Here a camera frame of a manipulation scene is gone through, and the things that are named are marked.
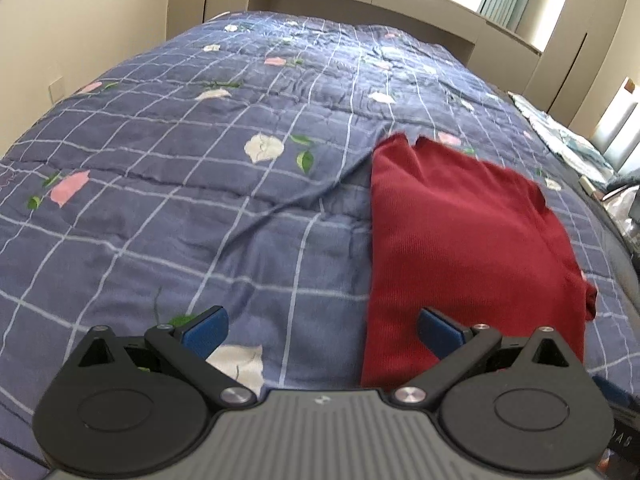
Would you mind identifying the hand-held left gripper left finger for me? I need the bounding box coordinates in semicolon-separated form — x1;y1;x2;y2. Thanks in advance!
75;306;255;408

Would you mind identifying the dark grey bed cover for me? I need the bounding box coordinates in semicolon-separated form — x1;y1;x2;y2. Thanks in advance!
560;160;640;386

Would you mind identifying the light blue folded cloth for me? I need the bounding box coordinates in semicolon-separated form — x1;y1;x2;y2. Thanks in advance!
507;91;618;183

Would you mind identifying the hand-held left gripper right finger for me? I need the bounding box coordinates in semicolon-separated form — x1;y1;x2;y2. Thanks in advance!
391;307;576;406

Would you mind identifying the white padded headboard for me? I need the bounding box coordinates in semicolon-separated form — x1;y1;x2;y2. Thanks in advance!
590;76;640;171

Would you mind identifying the beige wooden headboard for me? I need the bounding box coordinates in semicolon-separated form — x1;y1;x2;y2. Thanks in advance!
249;0;545;68

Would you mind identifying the dark red knit top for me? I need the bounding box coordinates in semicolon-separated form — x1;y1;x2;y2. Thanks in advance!
359;132;599;390

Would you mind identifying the blue plaid floral quilt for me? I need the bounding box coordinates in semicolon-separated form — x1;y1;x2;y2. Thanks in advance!
0;10;640;461

